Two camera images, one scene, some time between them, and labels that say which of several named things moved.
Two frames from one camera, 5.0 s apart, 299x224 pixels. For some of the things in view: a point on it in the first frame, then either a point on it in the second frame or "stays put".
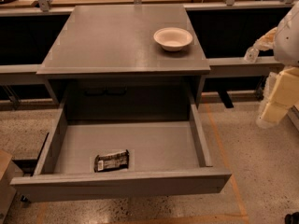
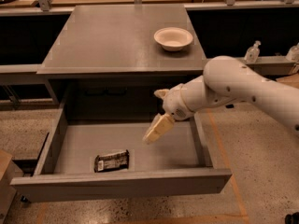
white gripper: [288, 41] -> [173, 104]
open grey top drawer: [91, 160] stays put
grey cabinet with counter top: [137, 63] stays put
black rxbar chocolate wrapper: [111, 161] stays put
